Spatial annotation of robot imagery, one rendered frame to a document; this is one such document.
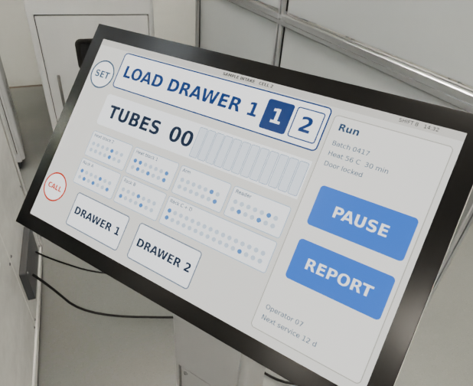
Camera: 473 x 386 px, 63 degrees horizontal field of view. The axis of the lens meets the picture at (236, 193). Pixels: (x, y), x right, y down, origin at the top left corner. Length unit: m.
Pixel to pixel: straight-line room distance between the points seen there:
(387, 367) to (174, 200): 0.28
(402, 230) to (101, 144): 0.39
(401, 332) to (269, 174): 0.20
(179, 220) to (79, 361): 1.20
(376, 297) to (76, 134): 0.43
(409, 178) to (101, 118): 0.39
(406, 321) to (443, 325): 1.52
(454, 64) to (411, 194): 0.74
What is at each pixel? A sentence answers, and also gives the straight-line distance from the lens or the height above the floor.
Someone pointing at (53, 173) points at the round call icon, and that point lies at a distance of 0.60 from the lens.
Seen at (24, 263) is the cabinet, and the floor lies 0.34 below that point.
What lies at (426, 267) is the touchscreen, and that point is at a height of 1.08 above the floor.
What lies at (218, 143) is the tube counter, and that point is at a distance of 0.46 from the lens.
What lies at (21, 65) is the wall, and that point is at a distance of 3.97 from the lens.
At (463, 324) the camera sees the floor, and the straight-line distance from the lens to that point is 1.98.
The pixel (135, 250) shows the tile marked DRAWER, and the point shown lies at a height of 1.00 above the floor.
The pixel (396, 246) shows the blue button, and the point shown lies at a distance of 0.40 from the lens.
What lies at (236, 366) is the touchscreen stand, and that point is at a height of 0.73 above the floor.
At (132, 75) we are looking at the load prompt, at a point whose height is 1.15.
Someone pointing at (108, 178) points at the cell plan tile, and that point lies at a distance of 0.53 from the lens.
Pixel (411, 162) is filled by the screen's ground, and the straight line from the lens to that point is 0.41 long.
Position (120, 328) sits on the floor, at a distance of 1.66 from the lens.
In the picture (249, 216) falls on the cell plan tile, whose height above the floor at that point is 1.07.
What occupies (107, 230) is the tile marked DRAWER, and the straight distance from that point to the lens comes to 0.52.
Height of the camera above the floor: 1.33
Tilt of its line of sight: 35 degrees down
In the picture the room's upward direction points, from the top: 5 degrees clockwise
